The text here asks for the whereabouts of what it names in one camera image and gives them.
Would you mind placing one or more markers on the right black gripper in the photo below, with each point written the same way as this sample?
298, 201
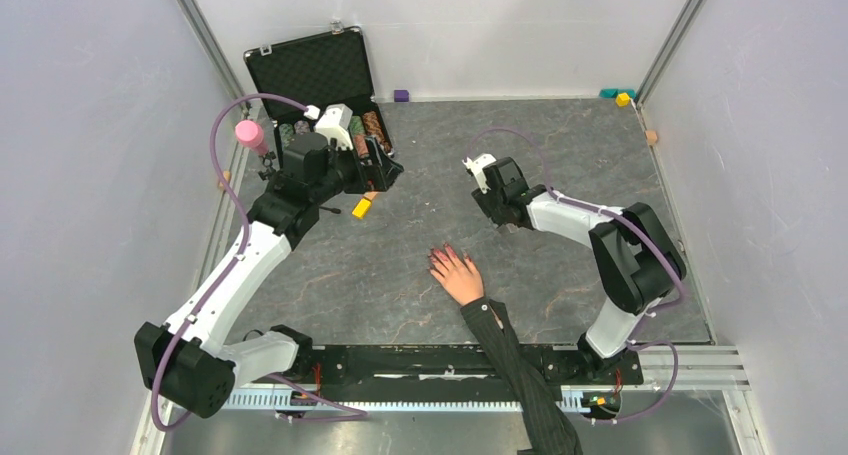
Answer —
485, 203

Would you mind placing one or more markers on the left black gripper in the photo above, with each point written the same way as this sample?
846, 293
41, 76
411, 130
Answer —
378, 176

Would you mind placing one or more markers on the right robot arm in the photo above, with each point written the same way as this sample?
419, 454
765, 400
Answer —
637, 262

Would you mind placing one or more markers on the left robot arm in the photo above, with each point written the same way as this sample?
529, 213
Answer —
186, 359

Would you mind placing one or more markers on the black pinstripe sleeve forearm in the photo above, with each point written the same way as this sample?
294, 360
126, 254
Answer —
548, 429

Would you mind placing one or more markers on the mannequin hand with red nails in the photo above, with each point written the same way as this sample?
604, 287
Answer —
458, 276

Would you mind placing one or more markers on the yellow block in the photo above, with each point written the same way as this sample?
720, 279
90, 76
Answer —
362, 207

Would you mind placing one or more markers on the purple cube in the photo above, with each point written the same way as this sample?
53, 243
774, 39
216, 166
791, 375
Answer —
401, 96

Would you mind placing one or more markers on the black poker chip case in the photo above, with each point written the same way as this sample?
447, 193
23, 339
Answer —
321, 70

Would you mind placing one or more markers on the pink microphone on tripod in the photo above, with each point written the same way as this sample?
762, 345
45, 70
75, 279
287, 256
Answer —
250, 135

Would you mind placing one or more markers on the teal block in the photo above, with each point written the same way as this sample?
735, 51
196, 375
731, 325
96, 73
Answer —
612, 93

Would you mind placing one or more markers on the yellow cube in corner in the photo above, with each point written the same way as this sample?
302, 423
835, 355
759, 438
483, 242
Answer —
623, 99

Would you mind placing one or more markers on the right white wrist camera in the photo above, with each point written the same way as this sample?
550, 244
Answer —
475, 167

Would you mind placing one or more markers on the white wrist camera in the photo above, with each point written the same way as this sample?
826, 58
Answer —
475, 167
332, 124

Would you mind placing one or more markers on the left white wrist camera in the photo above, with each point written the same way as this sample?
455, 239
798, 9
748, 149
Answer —
332, 124

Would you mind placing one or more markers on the tan block left wall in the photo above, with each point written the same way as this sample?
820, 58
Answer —
225, 180

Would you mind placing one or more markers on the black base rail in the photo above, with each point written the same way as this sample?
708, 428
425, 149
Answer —
433, 378

